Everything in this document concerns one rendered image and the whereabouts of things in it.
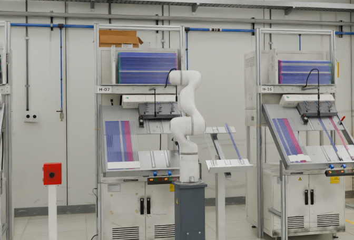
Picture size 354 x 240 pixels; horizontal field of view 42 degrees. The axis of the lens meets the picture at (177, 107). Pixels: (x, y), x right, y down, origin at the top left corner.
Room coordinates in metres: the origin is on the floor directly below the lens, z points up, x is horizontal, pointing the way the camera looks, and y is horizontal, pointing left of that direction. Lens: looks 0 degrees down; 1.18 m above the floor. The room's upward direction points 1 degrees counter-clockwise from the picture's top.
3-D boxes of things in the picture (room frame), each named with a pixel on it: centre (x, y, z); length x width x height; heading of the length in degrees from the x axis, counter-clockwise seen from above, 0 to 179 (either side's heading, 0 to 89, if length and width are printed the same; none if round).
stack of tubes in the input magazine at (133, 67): (3.95, 0.25, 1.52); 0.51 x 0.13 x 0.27; 102
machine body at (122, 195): (4.06, 0.33, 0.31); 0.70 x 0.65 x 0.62; 102
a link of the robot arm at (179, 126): (2.96, -0.04, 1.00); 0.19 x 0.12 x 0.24; 93
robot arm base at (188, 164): (2.97, -0.07, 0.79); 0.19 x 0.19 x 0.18
